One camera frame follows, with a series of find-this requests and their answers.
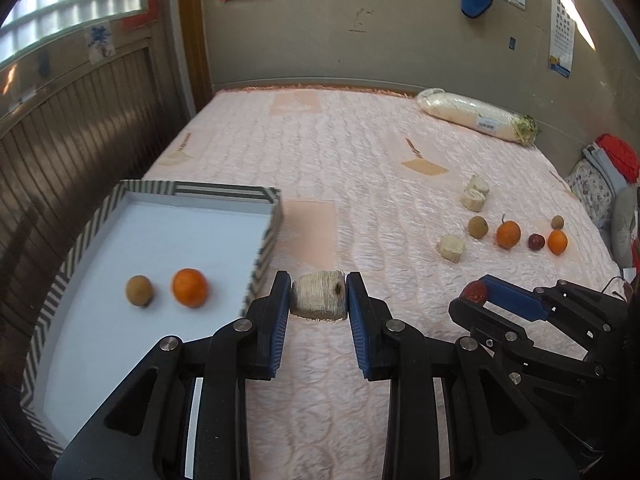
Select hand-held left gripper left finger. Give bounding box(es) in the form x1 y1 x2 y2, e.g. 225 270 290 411
52 271 292 480

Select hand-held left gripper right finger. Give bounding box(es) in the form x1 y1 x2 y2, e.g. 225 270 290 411
346 271 581 480

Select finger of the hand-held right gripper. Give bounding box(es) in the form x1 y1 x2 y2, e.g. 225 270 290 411
448 299 621 391
477 275 628 361

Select white tray with striped rim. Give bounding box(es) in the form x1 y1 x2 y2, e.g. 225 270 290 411
21 179 285 461

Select grey pillow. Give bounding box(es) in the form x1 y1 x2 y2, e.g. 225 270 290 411
611 187 640 267

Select pink quilted bedspread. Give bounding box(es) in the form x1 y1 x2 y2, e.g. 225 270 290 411
142 85 626 480

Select grey-blue folded cloth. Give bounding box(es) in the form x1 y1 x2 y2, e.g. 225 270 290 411
580 144 631 196

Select red knitted cloth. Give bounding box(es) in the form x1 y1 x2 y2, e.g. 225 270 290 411
595 133 640 184

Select slatted metal door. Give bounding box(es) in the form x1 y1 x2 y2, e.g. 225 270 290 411
0 25 211 386

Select eye chart poster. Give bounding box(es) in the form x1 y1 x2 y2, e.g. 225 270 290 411
547 0 581 80

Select blue and white paper sticker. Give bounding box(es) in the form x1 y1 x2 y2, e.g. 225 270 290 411
84 21 117 65

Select red paper strip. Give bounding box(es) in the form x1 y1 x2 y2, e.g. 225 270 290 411
121 10 161 31

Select glass block window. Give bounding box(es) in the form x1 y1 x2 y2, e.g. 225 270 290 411
0 0 151 68

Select wooden door frame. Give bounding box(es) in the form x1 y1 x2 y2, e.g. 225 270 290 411
147 0 213 121

